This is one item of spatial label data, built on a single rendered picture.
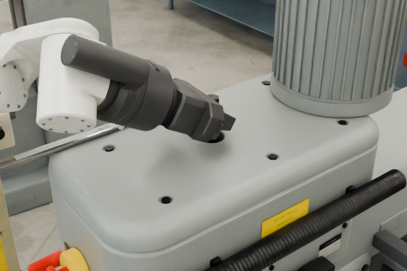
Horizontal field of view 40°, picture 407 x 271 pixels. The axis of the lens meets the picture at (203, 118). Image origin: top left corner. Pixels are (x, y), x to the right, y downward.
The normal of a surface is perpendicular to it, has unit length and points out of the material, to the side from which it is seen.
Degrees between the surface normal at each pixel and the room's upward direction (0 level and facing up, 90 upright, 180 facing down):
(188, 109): 90
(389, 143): 0
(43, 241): 0
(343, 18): 90
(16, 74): 75
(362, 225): 90
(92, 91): 56
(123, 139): 0
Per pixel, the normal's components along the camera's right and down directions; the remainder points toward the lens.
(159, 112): 0.51, 0.48
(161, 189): 0.00, -0.87
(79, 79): 0.58, -0.29
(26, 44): 0.04, 0.94
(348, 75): 0.00, 0.49
